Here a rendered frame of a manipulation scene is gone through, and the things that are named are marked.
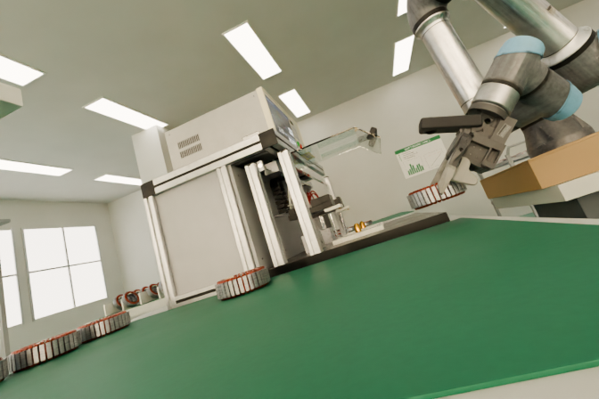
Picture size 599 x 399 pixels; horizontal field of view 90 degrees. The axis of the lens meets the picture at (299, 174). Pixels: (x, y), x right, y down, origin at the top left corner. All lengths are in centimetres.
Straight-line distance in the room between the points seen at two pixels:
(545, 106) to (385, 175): 560
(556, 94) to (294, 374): 72
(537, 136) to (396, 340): 93
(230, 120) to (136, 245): 775
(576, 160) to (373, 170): 552
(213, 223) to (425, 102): 612
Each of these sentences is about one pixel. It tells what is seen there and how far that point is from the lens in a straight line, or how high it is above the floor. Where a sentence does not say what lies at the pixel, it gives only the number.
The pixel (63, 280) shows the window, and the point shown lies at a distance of 815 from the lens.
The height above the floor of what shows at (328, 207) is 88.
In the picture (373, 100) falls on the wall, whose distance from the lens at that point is 670.
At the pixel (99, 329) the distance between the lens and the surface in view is 89.
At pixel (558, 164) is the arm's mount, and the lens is 93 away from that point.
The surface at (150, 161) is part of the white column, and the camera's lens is 535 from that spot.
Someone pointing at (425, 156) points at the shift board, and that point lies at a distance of 642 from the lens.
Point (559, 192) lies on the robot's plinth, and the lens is 90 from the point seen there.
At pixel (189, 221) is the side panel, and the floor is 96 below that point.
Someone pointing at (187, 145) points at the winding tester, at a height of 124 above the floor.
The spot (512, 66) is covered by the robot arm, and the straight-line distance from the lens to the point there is 73.
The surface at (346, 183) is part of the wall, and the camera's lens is 634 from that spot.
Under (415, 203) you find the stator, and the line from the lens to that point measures 64.
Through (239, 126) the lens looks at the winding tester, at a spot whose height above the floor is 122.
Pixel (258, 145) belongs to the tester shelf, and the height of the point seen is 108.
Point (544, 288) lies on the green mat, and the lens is 21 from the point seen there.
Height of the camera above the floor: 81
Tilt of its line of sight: 12 degrees up
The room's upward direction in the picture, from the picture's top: 19 degrees counter-clockwise
